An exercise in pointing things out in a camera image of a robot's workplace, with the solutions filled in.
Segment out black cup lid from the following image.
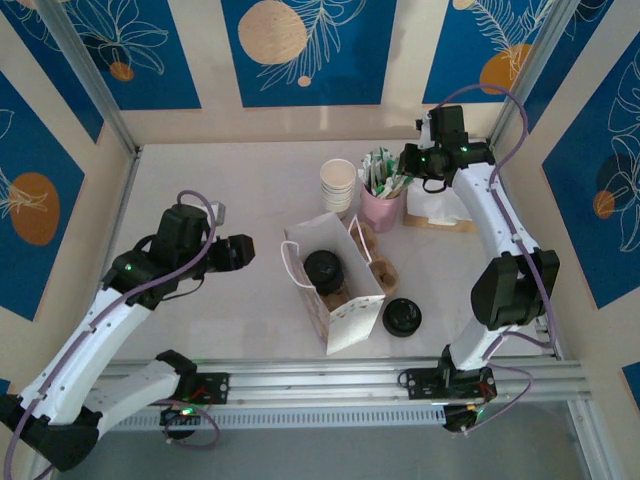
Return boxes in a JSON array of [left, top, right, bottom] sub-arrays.
[[303, 249, 345, 289], [383, 297, 425, 338]]

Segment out cartoon print paper gift bag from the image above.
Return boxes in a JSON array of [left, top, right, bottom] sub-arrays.
[[280, 211, 387, 357]]

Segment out white paper napkins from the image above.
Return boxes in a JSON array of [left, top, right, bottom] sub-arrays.
[[407, 185, 471, 225]]

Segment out pink holder cup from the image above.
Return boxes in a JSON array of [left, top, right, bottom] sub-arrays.
[[359, 182, 402, 234]]

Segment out brown napkin tray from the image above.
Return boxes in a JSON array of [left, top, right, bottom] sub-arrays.
[[402, 185, 478, 235]]

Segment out stack of white paper cups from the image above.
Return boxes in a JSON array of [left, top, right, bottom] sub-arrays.
[[319, 158, 358, 220]]

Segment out black electronics module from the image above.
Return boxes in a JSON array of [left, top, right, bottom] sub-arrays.
[[159, 403, 201, 441], [442, 403, 489, 437]]

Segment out aluminium table side rail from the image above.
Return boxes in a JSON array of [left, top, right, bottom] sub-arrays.
[[74, 147, 144, 364], [484, 142, 619, 480]]

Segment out aluminium frame post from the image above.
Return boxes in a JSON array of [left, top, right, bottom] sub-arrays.
[[484, 0, 571, 151], [34, 0, 141, 159]]

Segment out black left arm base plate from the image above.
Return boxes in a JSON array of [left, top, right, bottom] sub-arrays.
[[192, 372, 231, 405]]

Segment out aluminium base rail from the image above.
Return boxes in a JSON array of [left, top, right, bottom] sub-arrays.
[[102, 355, 586, 404]]

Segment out grey slotted cable duct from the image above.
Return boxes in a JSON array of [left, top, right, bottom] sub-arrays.
[[112, 403, 449, 432]]

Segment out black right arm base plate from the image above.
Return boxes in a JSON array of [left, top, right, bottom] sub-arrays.
[[399, 367, 496, 401]]

